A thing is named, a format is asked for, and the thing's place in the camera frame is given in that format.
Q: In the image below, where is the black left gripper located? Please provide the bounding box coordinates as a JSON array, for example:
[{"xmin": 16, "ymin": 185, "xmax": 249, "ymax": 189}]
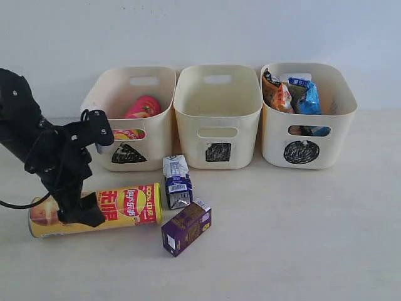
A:
[{"xmin": 24, "ymin": 125, "xmax": 105, "ymax": 226}]

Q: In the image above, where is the yellow chips can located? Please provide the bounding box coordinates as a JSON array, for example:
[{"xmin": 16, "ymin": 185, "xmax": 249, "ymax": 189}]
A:
[{"xmin": 28, "ymin": 182, "xmax": 162, "ymax": 238}]

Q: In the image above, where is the purple drink carton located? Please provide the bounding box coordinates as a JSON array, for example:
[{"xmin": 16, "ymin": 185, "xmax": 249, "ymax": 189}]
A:
[{"xmin": 161, "ymin": 199, "xmax": 212, "ymax": 257}]

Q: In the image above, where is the blue white milk carton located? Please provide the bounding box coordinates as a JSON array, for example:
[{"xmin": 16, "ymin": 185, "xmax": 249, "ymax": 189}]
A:
[{"xmin": 163, "ymin": 155, "xmax": 193, "ymax": 209}]

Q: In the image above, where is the pink chips can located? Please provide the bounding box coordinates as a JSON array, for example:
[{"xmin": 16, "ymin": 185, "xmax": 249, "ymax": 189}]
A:
[{"xmin": 113, "ymin": 95, "xmax": 162, "ymax": 140}]

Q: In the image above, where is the orange noodle packet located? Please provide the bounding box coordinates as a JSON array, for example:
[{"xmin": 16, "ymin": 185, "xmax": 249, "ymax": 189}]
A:
[{"xmin": 262, "ymin": 69, "xmax": 294, "ymax": 114}]

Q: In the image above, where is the blue noodle packet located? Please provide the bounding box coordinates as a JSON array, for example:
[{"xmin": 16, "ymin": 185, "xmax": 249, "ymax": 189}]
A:
[{"xmin": 288, "ymin": 77, "xmax": 327, "ymax": 137}]

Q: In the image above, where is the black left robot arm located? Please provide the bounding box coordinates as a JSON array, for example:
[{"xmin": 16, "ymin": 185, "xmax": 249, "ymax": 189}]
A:
[{"xmin": 1, "ymin": 69, "xmax": 114, "ymax": 227}]

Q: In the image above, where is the left cream plastic bin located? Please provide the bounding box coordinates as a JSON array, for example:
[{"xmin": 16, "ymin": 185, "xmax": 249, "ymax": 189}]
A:
[{"xmin": 81, "ymin": 66, "xmax": 177, "ymax": 172}]

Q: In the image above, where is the cream plastic bin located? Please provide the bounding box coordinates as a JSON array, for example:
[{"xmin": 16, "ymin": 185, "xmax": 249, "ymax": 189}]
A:
[
  {"xmin": 81, "ymin": 66, "xmax": 177, "ymax": 172},
  {"xmin": 173, "ymin": 65, "xmax": 263, "ymax": 169},
  {"xmin": 261, "ymin": 63, "xmax": 358, "ymax": 169}
]

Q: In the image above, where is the middle cream plastic bin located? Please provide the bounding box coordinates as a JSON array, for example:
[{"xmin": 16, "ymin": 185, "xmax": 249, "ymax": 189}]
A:
[{"xmin": 173, "ymin": 65, "xmax": 263, "ymax": 169}]

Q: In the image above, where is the right cream plastic bin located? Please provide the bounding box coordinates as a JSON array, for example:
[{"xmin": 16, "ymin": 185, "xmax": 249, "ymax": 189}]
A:
[{"xmin": 261, "ymin": 63, "xmax": 358, "ymax": 169}]

